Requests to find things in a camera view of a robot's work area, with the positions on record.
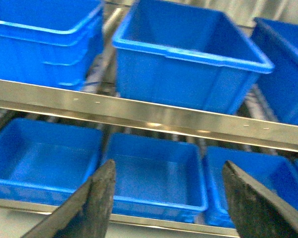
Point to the blue lower far-left bin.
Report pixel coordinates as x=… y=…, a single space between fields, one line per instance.
x=44 y=162

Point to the steel shelf rail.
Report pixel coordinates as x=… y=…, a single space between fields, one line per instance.
x=128 y=220
x=142 y=115

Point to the blue upper middle bin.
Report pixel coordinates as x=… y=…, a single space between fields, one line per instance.
x=185 y=56

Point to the blue ribbed upper right bin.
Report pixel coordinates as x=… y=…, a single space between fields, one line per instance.
x=279 y=42

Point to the blue lower right bin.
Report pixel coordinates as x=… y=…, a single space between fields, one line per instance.
x=274 y=172

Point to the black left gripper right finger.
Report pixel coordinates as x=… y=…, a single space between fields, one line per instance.
x=255 y=210

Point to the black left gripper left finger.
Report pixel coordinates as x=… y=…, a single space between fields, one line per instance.
x=86 y=213

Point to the blue upper left bin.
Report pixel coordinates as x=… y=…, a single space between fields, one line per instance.
x=50 y=42

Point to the steel lower shelf rail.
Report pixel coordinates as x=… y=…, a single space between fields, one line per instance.
x=128 y=220

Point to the steel upper shelf rail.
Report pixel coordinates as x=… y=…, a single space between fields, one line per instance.
x=142 y=115

